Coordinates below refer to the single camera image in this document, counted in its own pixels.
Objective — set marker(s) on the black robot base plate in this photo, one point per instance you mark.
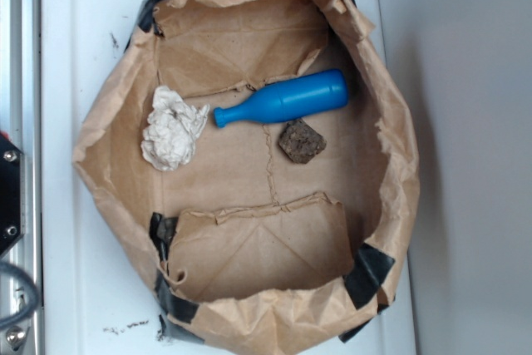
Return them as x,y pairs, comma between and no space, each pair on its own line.
10,195

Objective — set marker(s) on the aluminium frame rail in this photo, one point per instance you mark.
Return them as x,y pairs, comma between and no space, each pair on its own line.
20,123

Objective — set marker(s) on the crumpled white paper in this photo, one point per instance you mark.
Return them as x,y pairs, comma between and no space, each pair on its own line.
174,126

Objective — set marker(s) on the blue plastic bottle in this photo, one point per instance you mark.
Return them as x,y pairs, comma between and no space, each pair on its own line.
289,100

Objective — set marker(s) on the white tray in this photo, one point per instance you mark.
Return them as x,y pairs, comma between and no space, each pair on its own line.
94,301

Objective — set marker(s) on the brown paper bag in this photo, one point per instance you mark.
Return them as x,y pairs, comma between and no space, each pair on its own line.
244,249

